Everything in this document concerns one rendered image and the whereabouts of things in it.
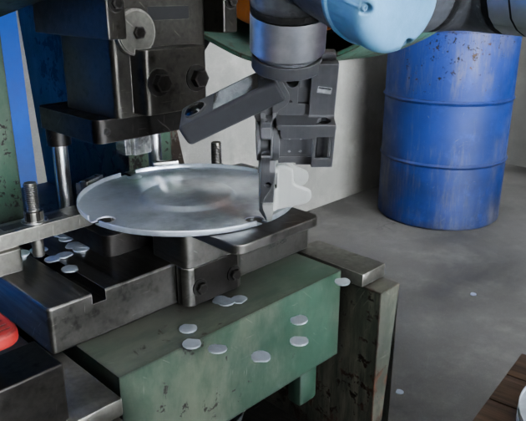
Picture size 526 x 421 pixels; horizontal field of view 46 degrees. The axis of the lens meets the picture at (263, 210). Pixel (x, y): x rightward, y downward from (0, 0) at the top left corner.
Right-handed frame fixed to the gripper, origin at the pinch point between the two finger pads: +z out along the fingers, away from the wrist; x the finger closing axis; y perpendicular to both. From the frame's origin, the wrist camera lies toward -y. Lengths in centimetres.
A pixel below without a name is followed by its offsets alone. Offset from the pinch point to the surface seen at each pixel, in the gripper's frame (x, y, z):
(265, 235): -4.5, 0.1, 0.1
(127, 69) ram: 13.7, -16.6, -11.7
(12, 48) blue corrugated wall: 120, -70, 33
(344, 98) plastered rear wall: 218, 50, 102
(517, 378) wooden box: 12, 49, 51
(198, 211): 2.8, -8.0, 2.3
